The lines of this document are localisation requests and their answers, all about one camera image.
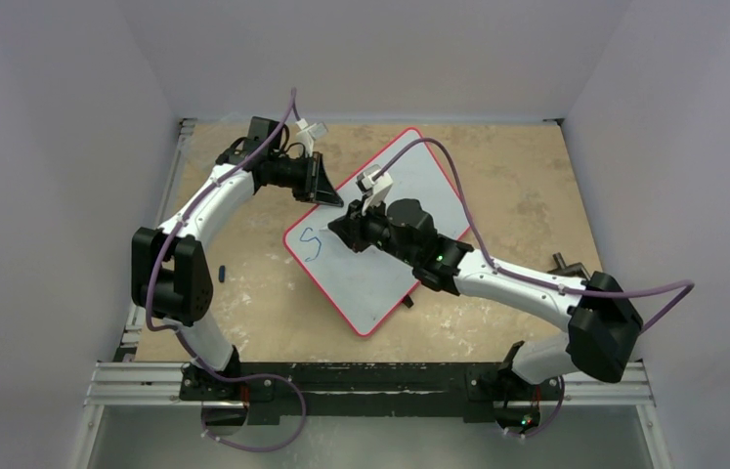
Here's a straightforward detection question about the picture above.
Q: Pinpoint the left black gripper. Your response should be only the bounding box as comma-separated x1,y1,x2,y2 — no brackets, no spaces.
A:
270,151,343,207

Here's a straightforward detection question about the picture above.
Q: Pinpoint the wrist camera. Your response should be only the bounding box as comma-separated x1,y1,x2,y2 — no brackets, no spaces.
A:
294,118,328,156
356,165,393,215

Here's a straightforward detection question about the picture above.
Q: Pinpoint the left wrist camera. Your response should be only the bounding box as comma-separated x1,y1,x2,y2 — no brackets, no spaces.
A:
294,118,328,156

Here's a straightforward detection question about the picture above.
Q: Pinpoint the red framed whiteboard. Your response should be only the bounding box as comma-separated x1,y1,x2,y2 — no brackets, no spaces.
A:
283,144,469,337

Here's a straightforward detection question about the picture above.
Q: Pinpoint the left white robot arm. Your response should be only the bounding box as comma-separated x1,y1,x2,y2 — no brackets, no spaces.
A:
131,117,343,400

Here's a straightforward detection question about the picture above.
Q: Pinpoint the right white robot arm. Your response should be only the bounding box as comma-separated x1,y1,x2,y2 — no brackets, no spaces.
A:
327,198,643,398

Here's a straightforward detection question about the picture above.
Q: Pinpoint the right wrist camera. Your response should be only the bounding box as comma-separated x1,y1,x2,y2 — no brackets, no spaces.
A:
356,165,393,215

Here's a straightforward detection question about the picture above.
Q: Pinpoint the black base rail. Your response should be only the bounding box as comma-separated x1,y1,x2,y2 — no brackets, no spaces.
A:
179,362,561,428

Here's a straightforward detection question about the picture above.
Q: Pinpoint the aluminium frame rail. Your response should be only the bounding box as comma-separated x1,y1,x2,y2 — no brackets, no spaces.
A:
72,118,198,469

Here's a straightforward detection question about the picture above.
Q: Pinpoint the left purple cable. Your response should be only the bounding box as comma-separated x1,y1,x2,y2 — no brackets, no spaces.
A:
144,88,309,454

